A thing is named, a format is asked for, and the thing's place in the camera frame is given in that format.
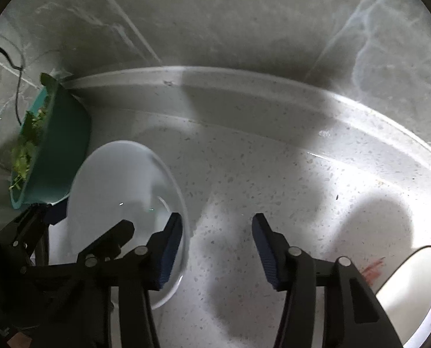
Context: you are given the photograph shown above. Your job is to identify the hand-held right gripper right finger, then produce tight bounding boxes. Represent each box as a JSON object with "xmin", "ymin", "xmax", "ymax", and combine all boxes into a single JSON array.
[{"xmin": 252, "ymin": 213, "xmax": 404, "ymax": 348}]

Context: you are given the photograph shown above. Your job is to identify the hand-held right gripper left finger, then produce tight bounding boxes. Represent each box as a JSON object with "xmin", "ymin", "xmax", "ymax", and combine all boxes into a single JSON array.
[{"xmin": 67, "ymin": 213, "xmax": 184, "ymax": 348}]

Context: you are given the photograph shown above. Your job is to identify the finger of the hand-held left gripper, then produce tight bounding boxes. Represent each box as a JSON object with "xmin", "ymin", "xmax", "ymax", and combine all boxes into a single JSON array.
[
  {"xmin": 0, "ymin": 201, "xmax": 70, "ymax": 262},
  {"xmin": 78, "ymin": 220, "xmax": 135, "ymax": 262}
]

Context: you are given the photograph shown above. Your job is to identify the small white bowl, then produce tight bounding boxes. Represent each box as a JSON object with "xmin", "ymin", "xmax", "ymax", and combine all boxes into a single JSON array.
[{"xmin": 67, "ymin": 140, "xmax": 190, "ymax": 310}]

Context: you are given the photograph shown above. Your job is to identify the large white bowl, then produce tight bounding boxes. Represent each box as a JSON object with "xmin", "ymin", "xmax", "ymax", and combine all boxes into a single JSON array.
[{"xmin": 375, "ymin": 246, "xmax": 431, "ymax": 348}]

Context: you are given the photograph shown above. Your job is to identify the chopped green vegetables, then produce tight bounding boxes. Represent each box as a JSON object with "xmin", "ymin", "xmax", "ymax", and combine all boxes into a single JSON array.
[{"xmin": 9, "ymin": 72, "xmax": 57, "ymax": 191}]

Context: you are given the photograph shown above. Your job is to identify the green plastic basin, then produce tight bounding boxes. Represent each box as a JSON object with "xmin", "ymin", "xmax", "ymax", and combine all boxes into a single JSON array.
[{"xmin": 10, "ymin": 76, "xmax": 92, "ymax": 210}]

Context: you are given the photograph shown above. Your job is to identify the black power cable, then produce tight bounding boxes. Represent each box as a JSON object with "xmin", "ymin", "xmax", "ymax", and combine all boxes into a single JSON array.
[{"xmin": 0, "ymin": 40, "xmax": 25, "ymax": 127}]

